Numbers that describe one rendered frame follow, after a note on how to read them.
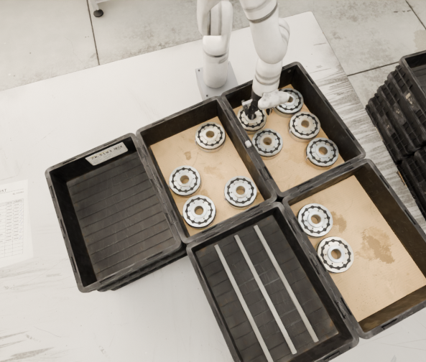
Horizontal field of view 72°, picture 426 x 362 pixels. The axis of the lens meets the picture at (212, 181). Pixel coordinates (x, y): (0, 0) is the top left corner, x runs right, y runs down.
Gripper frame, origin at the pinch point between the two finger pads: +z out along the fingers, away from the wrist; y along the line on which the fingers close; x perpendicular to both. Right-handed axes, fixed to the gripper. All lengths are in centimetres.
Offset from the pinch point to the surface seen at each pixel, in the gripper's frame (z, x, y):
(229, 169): 4.2, 14.6, 16.1
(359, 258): 5, 54, -11
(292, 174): 4.2, 22.8, -2.8
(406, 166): 60, 21, -81
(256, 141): 0.9, 9.4, 4.7
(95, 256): 5, 28, 65
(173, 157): 4.2, 4.1, 32.7
